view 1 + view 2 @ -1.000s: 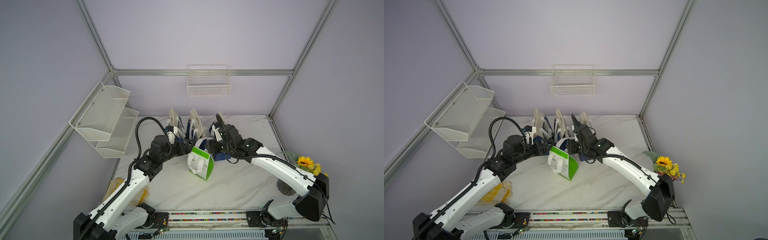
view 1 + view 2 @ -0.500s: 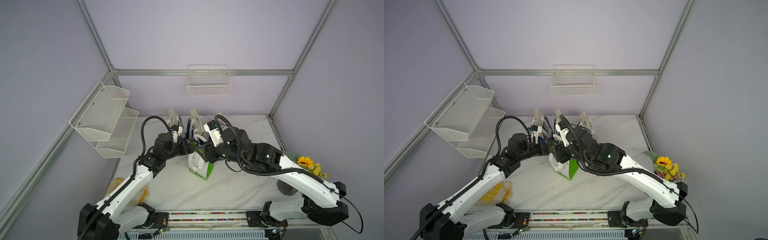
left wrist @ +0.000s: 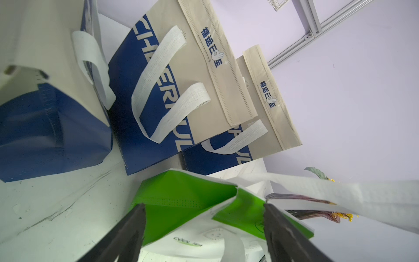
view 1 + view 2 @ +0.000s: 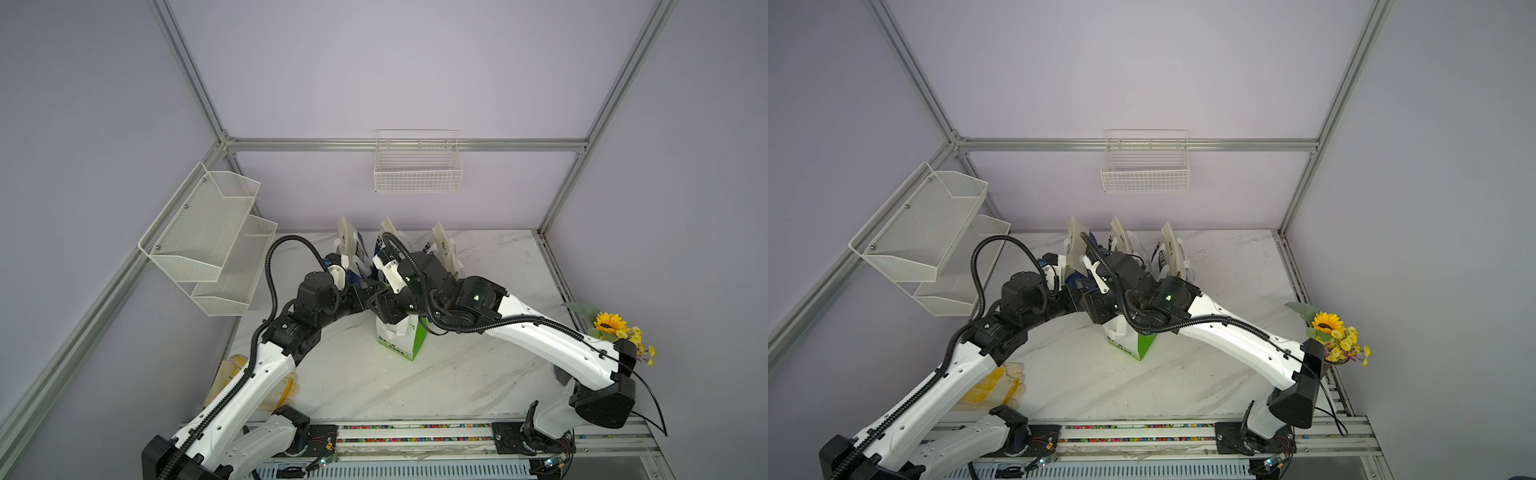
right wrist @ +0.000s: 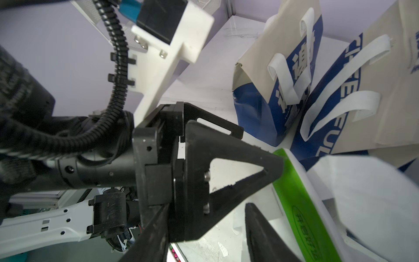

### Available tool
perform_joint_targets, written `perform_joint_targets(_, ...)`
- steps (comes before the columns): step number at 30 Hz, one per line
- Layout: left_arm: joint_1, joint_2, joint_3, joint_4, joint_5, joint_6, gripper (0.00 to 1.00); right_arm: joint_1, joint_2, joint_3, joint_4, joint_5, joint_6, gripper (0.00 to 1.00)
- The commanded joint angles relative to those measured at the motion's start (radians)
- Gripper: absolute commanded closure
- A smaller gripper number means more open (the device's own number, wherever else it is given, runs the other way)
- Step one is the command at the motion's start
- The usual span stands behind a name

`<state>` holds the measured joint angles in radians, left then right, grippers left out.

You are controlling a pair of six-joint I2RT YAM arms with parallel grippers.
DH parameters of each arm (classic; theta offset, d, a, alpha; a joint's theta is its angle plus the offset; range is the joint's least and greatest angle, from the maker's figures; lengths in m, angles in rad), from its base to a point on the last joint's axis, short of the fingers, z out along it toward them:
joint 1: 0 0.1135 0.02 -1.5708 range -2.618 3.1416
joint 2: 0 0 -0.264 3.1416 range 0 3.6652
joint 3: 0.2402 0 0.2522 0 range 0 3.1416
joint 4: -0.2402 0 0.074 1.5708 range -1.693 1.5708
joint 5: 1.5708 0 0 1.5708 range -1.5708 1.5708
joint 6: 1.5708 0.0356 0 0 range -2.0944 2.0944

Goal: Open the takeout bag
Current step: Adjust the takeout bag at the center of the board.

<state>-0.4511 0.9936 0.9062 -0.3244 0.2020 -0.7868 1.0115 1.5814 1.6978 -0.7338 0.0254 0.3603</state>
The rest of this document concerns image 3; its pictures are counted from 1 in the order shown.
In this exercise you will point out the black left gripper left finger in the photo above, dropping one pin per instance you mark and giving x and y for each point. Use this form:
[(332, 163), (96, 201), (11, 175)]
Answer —
[(123, 242)]

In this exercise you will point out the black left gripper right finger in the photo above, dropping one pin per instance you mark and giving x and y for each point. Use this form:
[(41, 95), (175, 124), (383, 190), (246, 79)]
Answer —
[(285, 242)]

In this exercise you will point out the green white takeout bag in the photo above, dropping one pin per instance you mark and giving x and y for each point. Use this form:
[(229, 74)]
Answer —
[(194, 216)]

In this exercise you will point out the blue beige bag right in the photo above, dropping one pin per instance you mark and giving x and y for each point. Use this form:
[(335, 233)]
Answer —
[(270, 132)]

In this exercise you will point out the blue beige bag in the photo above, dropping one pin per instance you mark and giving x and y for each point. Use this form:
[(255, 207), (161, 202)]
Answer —
[(55, 91), (177, 84), (270, 132)]

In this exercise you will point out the blue beige bag left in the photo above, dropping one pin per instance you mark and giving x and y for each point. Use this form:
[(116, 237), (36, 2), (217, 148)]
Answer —
[(55, 91)]

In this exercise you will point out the blue beige bag middle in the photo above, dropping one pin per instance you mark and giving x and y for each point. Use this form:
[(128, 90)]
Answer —
[(177, 84)]

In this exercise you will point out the sunflower bouquet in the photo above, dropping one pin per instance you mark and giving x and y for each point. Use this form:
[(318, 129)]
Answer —
[(308, 214)]

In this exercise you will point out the aluminium frame profiles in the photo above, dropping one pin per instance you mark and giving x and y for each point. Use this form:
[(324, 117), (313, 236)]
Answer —
[(315, 29)]

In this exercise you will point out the white wire wall basket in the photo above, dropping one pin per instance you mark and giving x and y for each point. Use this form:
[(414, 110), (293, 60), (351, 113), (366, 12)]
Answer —
[(277, 4)]

